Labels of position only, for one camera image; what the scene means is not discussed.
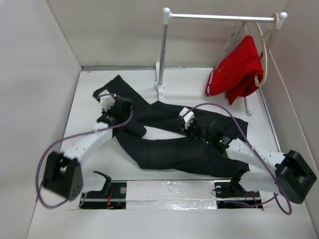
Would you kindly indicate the silver foil tape strip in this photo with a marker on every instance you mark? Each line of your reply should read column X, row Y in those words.
column 170, row 195

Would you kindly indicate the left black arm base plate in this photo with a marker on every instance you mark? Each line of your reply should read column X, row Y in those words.
column 113, row 199

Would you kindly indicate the cream wooden hanger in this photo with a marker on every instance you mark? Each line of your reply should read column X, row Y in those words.
column 263, row 37

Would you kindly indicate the black denim trousers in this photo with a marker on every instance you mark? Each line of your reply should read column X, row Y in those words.
column 183, row 154

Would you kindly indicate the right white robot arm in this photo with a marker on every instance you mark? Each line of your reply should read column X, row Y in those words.
column 281, row 173

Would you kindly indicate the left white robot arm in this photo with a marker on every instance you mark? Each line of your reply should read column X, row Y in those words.
column 63, row 170

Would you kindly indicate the white and silver clothes rack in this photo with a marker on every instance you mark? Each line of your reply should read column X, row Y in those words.
column 264, row 23

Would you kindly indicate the grey metal trouser hanger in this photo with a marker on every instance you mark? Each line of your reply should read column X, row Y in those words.
column 229, row 46

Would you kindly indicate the red garment with white stripes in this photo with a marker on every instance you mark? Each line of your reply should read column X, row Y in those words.
column 235, row 75

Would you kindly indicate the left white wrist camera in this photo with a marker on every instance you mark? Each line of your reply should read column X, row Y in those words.
column 106, row 100

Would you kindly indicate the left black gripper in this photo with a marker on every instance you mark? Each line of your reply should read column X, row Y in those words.
column 107, row 111

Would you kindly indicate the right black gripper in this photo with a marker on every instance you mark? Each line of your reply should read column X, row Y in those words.
column 194, row 121

